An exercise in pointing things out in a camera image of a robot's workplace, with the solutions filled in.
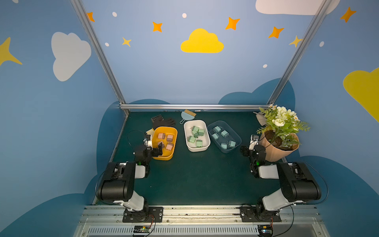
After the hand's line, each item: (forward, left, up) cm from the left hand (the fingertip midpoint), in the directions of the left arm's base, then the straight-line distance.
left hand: (154, 141), depth 94 cm
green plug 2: (+13, -31, -7) cm, 35 cm away
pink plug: (+7, -9, -6) cm, 13 cm away
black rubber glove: (+22, +1, -5) cm, 22 cm away
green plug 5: (+4, -30, -7) cm, 31 cm away
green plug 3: (+9, -28, -6) cm, 30 cm away
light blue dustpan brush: (+31, -20, -8) cm, 38 cm away
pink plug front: (-1, -10, -6) cm, 11 cm away
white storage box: (+13, -21, -7) cm, 26 cm away
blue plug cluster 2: (+1, -47, -5) cm, 47 cm away
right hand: (+1, -64, 0) cm, 64 cm away
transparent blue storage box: (+9, -55, -4) cm, 55 cm away
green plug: (+15, -28, -6) cm, 32 cm away
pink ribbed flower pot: (-3, -78, +4) cm, 78 cm away
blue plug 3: (+4, -53, -6) cm, 53 cm away
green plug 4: (+6, -24, -6) cm, 26 cm away
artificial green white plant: (-2, -72, +23) cm, 75 cm away
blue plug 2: (+9, -42, -5) cm, 43 cm away
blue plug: (+15, -43, -5) cm, 46 cm away
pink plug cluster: (-4, -5, +1) cm, 6 cm away
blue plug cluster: (+11, -49, -5) cm, 50 cm away
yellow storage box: (+9, -2, -5) cm, 11 cm away
